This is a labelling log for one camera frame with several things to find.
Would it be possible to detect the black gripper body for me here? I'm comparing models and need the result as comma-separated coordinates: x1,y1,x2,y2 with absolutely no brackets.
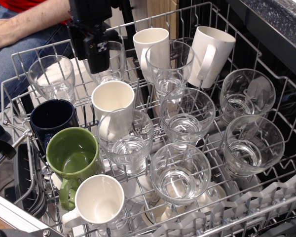
66,0,112,34

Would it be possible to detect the black clamp with metal rod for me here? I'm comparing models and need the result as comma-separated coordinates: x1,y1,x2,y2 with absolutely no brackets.
0,119,35,166

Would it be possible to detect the clear glass back left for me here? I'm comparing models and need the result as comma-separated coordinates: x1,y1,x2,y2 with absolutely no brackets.
28,55,76,104

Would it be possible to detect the clear glass right upper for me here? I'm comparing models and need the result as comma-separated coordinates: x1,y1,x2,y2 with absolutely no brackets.
220,69,276,125

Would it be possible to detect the clear glass back middle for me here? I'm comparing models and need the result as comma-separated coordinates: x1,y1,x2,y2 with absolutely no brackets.
83,41,125,85

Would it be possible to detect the clear glass centre left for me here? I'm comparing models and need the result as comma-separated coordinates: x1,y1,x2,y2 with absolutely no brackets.
97,108,154,175

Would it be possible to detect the tall clear glass back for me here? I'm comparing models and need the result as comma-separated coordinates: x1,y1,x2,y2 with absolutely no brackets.
145,40,194,99

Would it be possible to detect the person's hand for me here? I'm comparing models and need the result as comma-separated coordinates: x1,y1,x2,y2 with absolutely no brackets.
0,19,14,48

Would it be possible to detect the person's bare forearm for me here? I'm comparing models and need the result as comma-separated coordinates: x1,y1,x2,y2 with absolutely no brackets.
8,0,70,42

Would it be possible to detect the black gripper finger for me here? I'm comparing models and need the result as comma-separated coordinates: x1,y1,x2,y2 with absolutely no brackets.
68,26,87,60
85,35,110,74

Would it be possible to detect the grey wire dishwasher rack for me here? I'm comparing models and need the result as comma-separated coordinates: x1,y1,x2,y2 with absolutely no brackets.
2,2,296,237

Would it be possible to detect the white mug front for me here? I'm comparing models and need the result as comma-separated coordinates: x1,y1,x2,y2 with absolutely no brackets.
62,174,125,228

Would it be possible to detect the white mug back right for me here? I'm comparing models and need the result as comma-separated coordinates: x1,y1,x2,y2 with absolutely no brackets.
188,26,236,89

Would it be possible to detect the dark speckled countertop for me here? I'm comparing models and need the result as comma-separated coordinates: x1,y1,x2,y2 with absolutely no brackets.
228,0,296,75

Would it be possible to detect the white mug back centre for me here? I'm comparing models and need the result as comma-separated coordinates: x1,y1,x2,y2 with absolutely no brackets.
133,28,169,83

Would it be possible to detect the dark blue ceramic mug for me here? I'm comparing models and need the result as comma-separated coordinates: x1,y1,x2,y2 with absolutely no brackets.
30,99,79,152

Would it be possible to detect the green ceramic mug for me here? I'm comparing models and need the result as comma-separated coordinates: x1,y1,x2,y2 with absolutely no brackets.
46,127,105,211

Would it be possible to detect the white plate lower rack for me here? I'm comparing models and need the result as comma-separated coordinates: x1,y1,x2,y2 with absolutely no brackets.
141,182,227,226

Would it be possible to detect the clear glass front centre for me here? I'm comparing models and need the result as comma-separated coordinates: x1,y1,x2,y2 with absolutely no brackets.
149,143,212,206

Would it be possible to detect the cream mug centre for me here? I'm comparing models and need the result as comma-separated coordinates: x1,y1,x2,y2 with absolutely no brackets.
91,80,135,141

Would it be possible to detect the white mug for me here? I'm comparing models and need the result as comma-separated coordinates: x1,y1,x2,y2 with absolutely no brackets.
133,28,169,83
62,174,125,228
188,26,236,89

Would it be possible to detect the clear glass right lower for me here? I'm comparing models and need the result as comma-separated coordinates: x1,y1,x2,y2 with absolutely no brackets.
223,115,285,178

